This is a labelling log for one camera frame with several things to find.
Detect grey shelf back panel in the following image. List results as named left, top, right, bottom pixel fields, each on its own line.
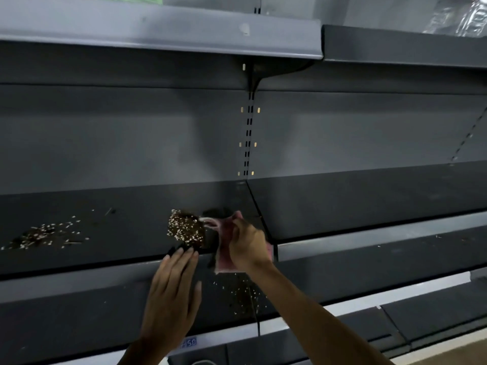
left=247, top=61, right=487, bottom=183
left=0, top=41, right=252, bottom=196

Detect person's left forearm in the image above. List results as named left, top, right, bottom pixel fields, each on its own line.
left=116, top=337, right=180, bottom=365

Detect pile of swept grains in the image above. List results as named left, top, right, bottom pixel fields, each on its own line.
left=167, top=209, right=207, bottom=245

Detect person's right hand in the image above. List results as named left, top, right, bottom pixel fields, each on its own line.
left=228, top=214, right=275, bottom=273

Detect metal shelf with white strip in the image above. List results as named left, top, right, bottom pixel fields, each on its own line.
left=0, top=231, right=487, bottom=365

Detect person's right forearm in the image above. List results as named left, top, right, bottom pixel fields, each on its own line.
left=247, top=262, right=394, bottom=365

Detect dark base shelf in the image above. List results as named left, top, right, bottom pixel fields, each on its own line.
left=167, top=280, right=487, bottom=365

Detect person's left hand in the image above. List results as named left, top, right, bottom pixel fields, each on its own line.
left=140, top=247, right=203, bottom=352

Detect light grey metal shelf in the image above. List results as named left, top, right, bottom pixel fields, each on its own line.
left=0, top=0, right=325, bottom=60

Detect dark shelf bracket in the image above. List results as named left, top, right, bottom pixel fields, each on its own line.
left=247, top=56, right=317, bottom=93

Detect spilled grains with dust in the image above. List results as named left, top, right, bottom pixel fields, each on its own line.
left=212, top=271, right=268, bottom=317

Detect clear plastic packet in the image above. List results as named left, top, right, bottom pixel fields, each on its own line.
left=422, top=0, right=487, bottom=38

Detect dusty dark metal shelf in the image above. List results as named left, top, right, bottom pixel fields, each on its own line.
left=0, top=181, right=275, bottom=305

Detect pink cleaning cloth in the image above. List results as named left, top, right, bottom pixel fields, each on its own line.
left=200, top=210, right=275, bottom=273

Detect black dustpan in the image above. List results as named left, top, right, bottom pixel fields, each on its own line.
left=166, top=207, right=229, bottom=268

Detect dark grey metal shelf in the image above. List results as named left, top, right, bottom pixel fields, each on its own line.
left=247, top=160, right=487, bottom=263
left=322, top=24, right=487, bottom=69

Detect scattered grains on shelf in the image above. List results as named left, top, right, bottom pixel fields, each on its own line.
left=0, top=214, right=92, bottom=251

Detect slotted shelf upright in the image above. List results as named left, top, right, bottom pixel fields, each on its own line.
left=237, top=0, right=264, bottom=187
left=448, top=106, right=487, bottom=167

